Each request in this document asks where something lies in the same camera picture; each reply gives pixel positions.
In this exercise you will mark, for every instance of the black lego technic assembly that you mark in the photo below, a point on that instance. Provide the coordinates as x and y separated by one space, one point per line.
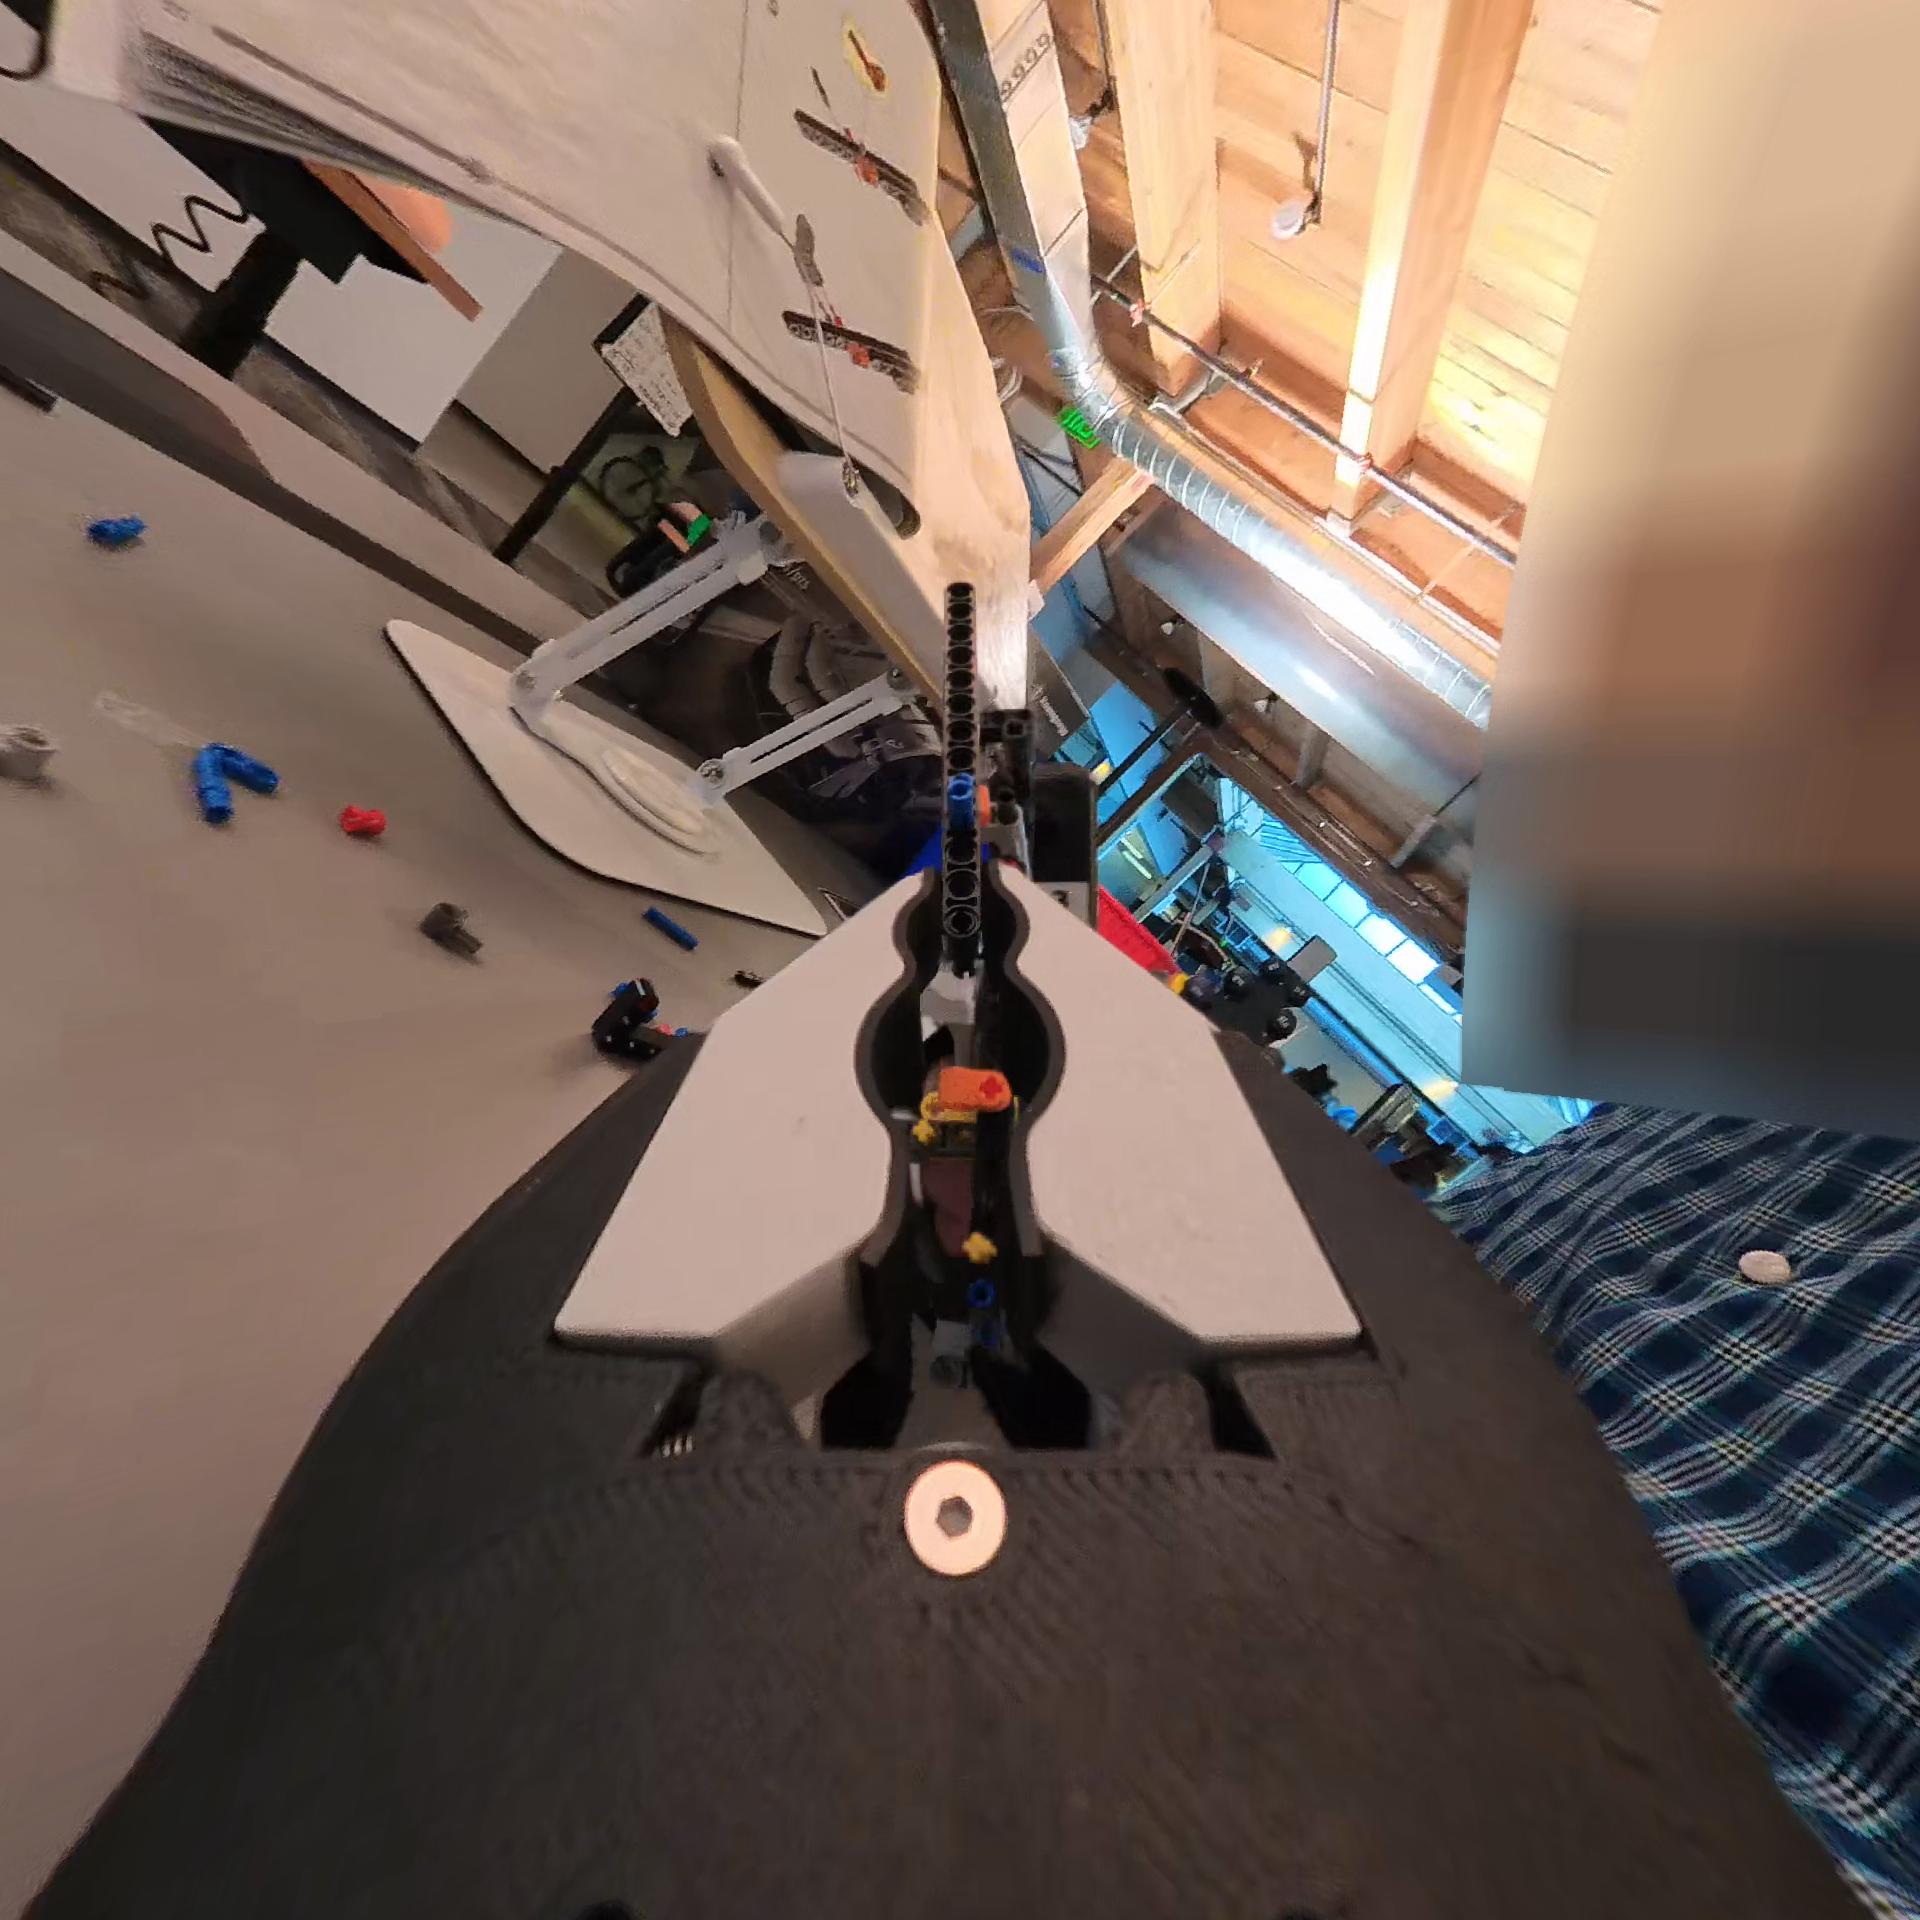
963 718

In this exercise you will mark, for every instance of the dark grey cross connector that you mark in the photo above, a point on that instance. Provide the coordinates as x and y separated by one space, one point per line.
453 933

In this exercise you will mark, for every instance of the spiral silver duct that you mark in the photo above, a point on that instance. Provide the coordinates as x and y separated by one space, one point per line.
1200 453

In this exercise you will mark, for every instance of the blue lego pin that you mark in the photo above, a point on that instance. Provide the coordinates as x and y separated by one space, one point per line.
673 933

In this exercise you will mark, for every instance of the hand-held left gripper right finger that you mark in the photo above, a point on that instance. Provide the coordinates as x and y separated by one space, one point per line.
1172 1189

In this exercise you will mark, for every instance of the blue lego axle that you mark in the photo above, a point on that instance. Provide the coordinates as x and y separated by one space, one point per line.
213 788

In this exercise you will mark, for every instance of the white ceiling sensor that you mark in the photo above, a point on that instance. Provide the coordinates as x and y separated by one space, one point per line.
1292 221

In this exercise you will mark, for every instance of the blue lego piece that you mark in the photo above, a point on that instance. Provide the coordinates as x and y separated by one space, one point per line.
115 527

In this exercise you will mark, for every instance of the person's blue plaid shirt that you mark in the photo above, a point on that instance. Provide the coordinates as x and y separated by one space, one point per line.
1769 1422

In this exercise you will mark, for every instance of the white printed notice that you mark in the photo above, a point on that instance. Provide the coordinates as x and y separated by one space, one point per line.
646 371

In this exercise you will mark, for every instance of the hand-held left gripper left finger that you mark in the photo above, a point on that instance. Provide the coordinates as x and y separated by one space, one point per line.
733 1189

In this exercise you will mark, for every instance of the red plastic bin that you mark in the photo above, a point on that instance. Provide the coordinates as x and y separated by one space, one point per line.
1133 933

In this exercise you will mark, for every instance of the small black lego subassembly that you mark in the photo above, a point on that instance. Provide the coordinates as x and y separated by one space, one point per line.
621 1027

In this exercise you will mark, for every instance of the red lego connector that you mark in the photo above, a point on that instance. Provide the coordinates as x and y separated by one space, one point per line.
363 816

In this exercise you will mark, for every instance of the blue lego connector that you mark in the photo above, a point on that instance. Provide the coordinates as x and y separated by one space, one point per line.
255 772

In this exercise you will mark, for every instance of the white panel with black squiggle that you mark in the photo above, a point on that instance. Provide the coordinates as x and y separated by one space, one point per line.
91 182

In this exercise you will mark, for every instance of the grey lego connector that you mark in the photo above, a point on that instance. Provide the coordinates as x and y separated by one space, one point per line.
23 751

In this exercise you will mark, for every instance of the large silver round duct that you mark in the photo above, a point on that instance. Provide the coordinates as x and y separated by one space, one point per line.
1304 630

